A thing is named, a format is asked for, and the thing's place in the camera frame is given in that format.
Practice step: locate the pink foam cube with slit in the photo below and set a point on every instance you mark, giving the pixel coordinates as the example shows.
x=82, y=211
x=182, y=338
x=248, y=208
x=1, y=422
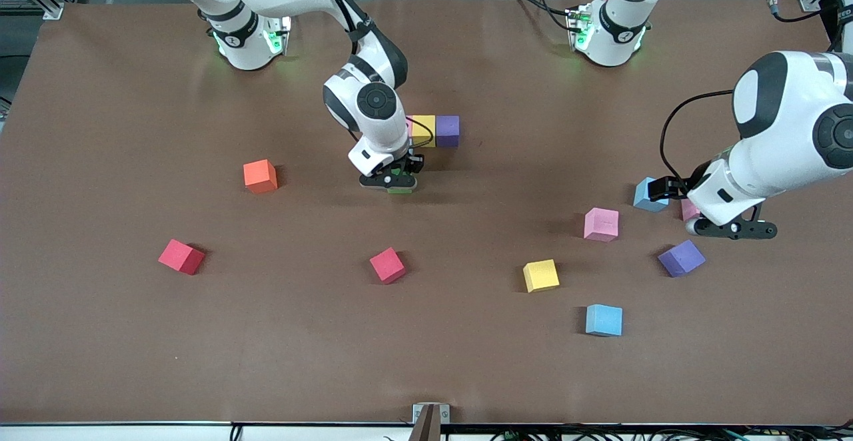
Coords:
x=601, y=224

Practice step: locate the purple foam cube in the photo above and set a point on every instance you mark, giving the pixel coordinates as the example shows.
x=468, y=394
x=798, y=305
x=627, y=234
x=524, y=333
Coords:
x=447, y=131
x=681, y=258

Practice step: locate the orange foam cube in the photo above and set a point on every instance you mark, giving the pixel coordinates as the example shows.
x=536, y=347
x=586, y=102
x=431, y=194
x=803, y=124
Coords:
x=260, y=176

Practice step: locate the white table edge rail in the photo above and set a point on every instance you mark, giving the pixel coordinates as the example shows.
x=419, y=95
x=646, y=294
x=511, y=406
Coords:
x=133, y=433

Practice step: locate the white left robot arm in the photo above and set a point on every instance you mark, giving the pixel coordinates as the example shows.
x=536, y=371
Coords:
x=793, y=134

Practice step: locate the red foam cube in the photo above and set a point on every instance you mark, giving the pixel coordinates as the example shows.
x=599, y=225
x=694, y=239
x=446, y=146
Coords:
x=180, y=256
x=387, y=265

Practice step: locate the yellow foam cube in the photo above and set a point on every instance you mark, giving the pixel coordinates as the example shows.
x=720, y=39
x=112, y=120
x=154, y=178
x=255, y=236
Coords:
x=425, y=131
x=540, y=275

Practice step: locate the blue foam cube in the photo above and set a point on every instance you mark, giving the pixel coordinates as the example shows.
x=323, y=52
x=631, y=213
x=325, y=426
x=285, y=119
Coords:
x=604, y=320
x=643, y=198

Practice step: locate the green foam cube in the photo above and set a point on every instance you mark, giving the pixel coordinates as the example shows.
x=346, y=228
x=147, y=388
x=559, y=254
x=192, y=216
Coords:
x=402, y=190

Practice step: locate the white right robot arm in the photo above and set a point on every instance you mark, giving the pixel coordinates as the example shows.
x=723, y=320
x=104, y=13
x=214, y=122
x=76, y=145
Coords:
x=386, y=134

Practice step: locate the metal table edge bracket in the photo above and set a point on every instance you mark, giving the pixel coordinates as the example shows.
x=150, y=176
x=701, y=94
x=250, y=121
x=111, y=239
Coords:
x=443, y=413

